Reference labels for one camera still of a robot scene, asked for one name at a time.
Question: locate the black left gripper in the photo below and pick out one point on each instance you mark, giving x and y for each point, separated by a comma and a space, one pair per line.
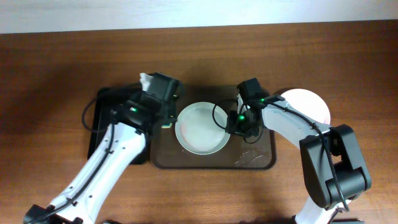
170, 115

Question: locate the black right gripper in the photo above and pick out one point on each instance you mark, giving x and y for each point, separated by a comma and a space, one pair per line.
234, 125

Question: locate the green and yellow sponge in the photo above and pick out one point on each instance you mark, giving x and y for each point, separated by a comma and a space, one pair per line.
167, 126

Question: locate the pale green plate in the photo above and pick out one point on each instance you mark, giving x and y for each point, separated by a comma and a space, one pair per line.
199, 128

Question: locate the white plate with pinkish tint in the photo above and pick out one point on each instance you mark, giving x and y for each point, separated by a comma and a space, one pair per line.
308, 103

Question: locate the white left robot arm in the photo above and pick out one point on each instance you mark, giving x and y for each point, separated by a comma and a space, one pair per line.
82, 200

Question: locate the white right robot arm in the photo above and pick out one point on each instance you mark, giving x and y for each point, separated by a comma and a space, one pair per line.
334, 170

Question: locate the black rectangular water tray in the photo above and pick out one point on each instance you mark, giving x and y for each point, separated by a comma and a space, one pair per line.
101, 120

